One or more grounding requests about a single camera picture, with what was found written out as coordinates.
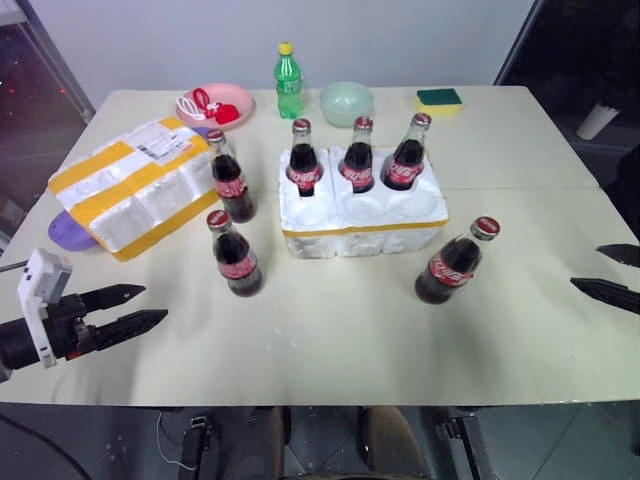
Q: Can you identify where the white foam bottle tray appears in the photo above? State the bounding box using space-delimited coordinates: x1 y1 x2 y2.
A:
277 144 452 260

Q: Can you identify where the thin white cable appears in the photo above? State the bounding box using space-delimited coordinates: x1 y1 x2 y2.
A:
155 409 199 472

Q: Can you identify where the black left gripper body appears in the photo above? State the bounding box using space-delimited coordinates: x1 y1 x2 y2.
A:
47 293 102 362

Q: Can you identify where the pink plastic plate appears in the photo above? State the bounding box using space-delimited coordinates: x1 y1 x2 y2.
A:
175 82 258 131

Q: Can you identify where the black table leg bracket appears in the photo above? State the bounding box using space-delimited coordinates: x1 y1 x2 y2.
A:
178 413 212 480
433 406 495 480

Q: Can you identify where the red charm with loop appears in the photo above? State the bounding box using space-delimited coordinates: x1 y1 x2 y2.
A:
192 87 241 125

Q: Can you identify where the white cord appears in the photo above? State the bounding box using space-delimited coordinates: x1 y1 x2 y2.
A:
177 96 222 122

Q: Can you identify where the white paper cup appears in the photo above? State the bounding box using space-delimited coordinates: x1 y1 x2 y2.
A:
576 102 621 141

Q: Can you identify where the pale green bowl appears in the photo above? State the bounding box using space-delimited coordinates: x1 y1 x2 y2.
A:
319 81 375 127

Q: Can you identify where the yellow and green sponge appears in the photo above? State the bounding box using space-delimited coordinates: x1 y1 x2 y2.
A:
415 88 464 118

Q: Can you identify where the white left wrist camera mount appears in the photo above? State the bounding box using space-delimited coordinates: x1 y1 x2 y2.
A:
16 248 73 370

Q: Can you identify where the grey window frame post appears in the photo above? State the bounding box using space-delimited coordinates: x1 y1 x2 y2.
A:
0 0 97 127

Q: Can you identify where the white foam lid yellow tape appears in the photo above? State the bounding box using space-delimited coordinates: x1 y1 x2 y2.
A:
47 117 222 263

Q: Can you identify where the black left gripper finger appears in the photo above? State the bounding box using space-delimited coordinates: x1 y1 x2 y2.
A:
92 308 170 352
79 282 148 314

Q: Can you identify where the green soda bottle yellow cap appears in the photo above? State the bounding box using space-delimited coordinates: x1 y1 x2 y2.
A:
273 41 306 121

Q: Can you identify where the purple plastic plate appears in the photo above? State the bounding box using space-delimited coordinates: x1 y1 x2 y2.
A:
47 209 99 254

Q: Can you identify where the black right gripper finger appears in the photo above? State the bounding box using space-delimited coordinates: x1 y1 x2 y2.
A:
570 277 640 316
595 243 640 267

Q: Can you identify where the cola glass bottle red cap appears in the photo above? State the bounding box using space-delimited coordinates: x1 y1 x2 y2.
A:
205 128 257 225
285 118 323 198
381 112 433 193
205 209 266 300
339 115 377 195
413 216 503 307

